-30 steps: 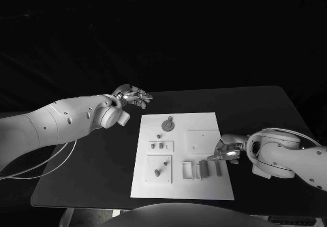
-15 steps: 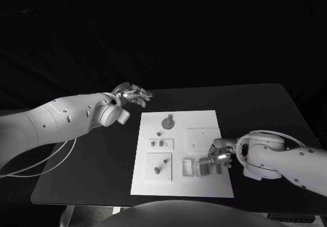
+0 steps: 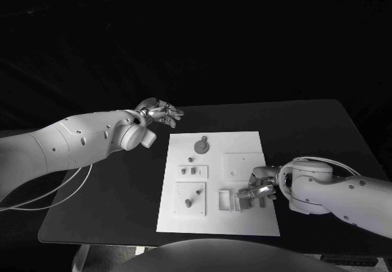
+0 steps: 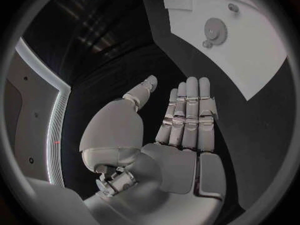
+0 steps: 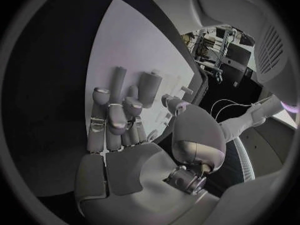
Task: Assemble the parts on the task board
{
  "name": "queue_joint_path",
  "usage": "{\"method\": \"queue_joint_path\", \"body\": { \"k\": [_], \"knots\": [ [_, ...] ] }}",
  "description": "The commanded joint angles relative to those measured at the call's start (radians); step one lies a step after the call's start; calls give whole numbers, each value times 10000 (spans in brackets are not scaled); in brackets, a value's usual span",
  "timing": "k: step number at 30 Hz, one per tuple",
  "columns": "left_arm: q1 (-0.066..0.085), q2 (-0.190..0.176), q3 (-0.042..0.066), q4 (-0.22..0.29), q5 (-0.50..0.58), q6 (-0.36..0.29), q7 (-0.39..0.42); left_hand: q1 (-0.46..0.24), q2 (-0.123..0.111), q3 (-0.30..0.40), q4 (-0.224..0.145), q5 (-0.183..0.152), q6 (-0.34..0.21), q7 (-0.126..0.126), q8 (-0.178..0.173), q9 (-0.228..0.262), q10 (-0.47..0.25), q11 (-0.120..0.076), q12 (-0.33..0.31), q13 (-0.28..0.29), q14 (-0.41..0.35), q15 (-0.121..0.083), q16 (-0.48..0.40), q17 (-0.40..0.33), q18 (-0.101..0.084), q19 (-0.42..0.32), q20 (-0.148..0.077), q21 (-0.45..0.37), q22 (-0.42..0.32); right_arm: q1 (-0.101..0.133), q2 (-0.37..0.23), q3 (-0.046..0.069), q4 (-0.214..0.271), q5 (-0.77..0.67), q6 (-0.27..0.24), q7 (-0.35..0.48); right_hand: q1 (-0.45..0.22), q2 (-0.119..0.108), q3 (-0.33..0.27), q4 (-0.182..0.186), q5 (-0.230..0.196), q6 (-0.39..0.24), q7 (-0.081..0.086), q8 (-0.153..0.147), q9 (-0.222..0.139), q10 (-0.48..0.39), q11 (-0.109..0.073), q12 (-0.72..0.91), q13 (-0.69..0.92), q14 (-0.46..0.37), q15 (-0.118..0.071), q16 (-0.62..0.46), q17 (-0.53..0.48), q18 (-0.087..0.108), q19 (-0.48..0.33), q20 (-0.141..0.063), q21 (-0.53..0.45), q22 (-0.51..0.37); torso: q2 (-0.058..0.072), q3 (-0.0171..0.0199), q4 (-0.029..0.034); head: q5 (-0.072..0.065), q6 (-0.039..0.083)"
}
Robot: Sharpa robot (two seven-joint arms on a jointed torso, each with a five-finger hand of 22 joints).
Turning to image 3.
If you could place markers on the large gear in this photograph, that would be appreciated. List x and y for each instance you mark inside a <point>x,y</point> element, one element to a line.
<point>202,147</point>

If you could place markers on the white task board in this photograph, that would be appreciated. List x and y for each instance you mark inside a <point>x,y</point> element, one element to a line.
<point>220,221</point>

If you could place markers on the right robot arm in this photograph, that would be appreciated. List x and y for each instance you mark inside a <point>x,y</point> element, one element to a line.
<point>336,195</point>

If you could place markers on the white table leg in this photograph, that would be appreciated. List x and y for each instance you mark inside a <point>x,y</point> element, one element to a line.
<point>79,258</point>

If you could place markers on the long cylinder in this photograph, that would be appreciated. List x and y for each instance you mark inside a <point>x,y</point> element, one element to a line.
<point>187,203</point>

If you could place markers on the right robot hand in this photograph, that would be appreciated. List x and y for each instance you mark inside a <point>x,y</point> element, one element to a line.
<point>259,190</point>

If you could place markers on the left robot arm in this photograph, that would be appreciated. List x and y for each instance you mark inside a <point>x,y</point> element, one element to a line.
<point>61,146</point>

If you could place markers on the long block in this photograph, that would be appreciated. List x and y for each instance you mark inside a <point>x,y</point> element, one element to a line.
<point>245,204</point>
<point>262,203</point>

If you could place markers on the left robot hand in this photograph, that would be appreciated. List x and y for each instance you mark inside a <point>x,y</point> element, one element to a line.
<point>161,112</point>

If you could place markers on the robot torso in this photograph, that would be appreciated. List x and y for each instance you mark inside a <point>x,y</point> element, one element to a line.
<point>226,257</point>

